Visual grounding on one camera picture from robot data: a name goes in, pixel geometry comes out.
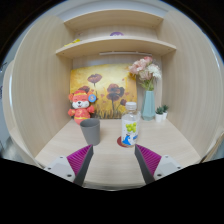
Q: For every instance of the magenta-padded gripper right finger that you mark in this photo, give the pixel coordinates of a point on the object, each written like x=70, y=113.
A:
x=150, y=160

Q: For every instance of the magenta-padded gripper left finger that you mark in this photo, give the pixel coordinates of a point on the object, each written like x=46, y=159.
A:
x=77, y=160

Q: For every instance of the clear plastic drink bottle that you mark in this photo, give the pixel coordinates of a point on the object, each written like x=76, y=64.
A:
x=130, y=128

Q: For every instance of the grey ribbed mug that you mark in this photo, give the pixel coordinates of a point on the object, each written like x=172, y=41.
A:
x=90, y=131

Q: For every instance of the flat round red coaster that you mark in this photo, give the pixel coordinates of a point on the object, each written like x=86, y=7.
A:
x=119, y=141

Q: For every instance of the small succulent in white pot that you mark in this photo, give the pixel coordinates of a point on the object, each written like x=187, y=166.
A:
x=159, y=116
x=165, y=112

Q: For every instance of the red plush mouse toy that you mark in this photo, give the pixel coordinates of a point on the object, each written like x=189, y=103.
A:
x=81, y=108

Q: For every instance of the pale teal faceted vase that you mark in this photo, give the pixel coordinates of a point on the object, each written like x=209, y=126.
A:
x=148, y=106

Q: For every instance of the yellow poppy flower painting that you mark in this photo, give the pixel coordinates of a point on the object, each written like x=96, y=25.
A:
x=110, y=78

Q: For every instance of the pink and white flower bouquet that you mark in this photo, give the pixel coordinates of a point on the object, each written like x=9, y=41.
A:
x=145, y=68

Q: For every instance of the light wood shelf unit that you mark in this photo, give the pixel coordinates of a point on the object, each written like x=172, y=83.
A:
x=116, y=43

